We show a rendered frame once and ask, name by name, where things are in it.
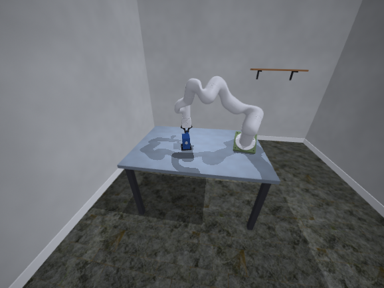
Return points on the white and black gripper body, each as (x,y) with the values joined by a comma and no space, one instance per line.
(186,123)

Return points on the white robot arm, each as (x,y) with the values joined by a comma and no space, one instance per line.
(217,85)

